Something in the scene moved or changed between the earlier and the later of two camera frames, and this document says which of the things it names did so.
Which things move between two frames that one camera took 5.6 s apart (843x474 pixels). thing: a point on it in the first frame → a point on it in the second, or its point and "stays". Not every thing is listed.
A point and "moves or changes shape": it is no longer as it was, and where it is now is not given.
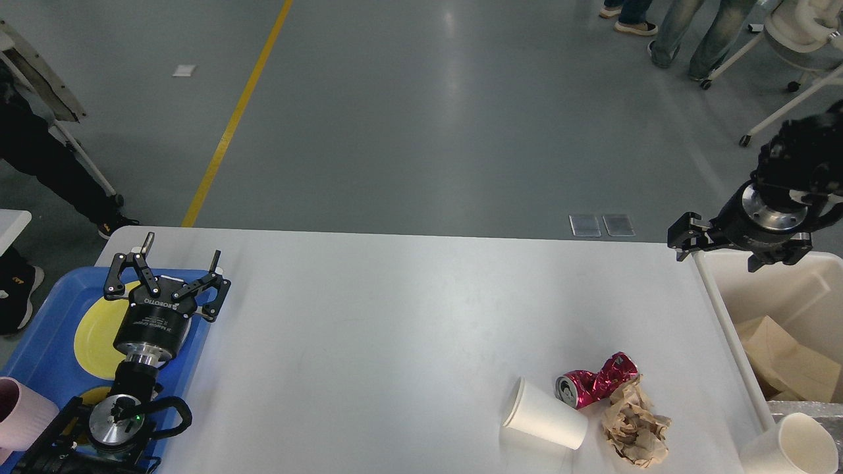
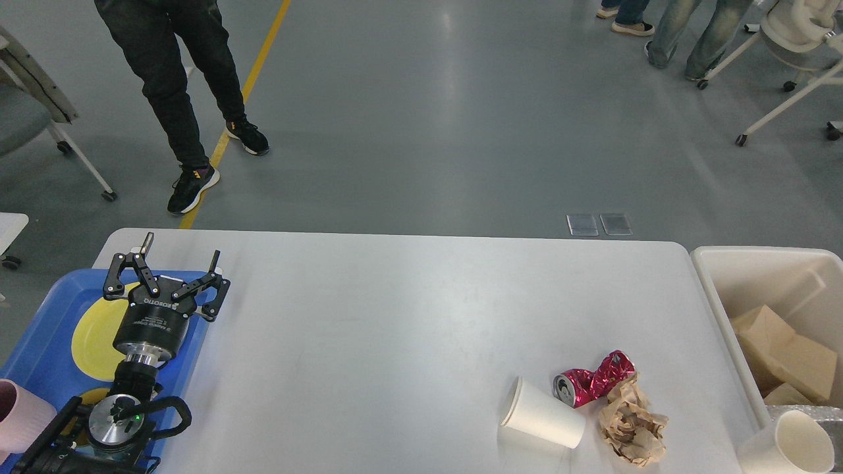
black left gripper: (161, 318) stays
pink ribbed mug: (24, 413) stays
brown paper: (633, 427) stays
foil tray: (829, 415) moves or changes shape
